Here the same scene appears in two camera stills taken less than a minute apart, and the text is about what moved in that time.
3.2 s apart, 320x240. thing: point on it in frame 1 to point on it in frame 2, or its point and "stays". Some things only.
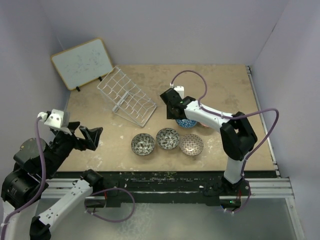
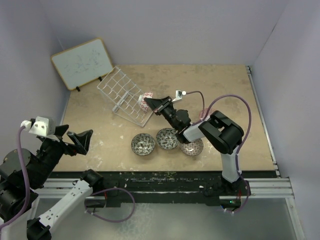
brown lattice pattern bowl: x=191 y=144 stays
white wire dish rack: x=128 y=100 stays
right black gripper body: x=170 y=115 to x=167 y=110
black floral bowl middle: x=167 y=138 stays
